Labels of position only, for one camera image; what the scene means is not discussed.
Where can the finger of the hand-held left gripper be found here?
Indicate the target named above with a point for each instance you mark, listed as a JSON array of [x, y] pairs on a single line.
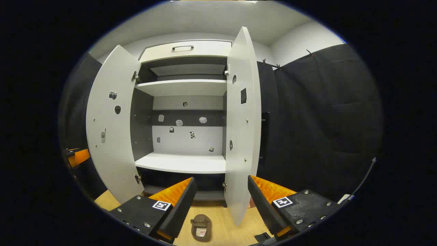
[[80, 156]]

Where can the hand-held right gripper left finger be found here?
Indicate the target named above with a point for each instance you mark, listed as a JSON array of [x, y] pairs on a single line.
[[181, 208]]

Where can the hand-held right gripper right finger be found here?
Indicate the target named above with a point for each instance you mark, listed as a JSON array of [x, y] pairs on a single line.
[[264, 208]]

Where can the brown fuzzy shoe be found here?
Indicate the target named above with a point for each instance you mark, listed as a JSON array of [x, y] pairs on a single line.
[[201, 229]]

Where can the white cabinet door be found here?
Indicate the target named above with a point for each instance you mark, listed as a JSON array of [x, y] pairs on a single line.
[[242, 153], [109, 153]]

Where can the white shoe cabinet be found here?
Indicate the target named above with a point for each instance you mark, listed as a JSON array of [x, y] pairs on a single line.
[[143, 119]]

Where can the white cabinet shelf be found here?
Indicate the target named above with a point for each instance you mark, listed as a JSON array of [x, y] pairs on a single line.
[[181, 88], [181, 163]]

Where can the white cabinet drawer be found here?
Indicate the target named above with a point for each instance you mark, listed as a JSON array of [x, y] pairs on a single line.
[[205, 51]]

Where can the black backdrop cloth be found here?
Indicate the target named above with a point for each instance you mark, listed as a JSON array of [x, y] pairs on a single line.
[[324, 119]]

